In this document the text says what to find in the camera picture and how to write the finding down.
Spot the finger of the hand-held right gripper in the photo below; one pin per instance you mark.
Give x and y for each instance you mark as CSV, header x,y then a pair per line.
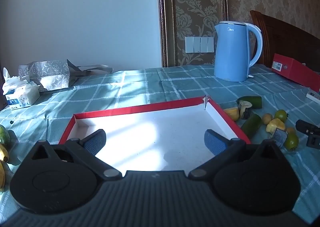
x,y
306,126

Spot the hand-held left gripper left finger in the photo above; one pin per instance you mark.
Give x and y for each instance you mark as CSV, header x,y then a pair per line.
x,y
96,140

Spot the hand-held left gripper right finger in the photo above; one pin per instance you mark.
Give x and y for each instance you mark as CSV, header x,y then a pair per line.
x,y
213,142

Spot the small green round fruit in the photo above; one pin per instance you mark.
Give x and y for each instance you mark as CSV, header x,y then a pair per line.
x,y
281,115
291,141

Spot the grey-skinned cut fruit piece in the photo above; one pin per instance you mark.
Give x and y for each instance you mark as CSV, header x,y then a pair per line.
x,y
280,138

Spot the yellow cut fruit piece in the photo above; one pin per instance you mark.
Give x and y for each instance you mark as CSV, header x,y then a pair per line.
x,y
232,114
275,125

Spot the small yellow-brown round fruit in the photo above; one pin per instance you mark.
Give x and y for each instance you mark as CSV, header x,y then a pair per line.
x,y
290,130
267,119

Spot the green cucumber piece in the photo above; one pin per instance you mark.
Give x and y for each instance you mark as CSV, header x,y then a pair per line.
x,y
252,124
253,100

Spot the red box lid white inside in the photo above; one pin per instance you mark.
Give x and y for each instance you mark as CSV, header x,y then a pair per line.
x,y
150,132

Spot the white remote control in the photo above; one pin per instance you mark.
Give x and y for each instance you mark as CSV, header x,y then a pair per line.
x,y
314,97

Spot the dark-skinned cut fruit piece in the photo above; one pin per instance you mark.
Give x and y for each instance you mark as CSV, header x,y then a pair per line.
x,y
245,109

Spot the red cardboard box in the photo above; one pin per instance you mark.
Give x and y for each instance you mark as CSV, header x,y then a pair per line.
x,y
297,72

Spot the teal checked tablecloth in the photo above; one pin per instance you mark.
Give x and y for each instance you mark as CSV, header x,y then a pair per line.
x,y
125,89

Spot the silver patterned gift bag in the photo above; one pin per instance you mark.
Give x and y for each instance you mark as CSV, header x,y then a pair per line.
x,y
50,74

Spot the white tissue pack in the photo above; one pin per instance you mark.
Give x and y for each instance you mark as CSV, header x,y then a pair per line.
x,y
23,94

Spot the blue electric kettle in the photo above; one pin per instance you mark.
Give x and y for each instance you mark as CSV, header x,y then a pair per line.
x,y
231,57

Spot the wooden bed headboard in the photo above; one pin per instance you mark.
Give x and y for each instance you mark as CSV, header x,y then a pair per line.
x,y
282,39

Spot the whole small green cucumber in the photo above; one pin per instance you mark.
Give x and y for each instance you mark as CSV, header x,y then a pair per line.
x,y
3,134

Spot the yellow banana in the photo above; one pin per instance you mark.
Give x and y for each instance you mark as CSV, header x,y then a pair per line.
x,y
3,153
2,177

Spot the white wall light switch panel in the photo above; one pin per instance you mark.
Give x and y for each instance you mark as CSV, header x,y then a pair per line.
x,y
199,44

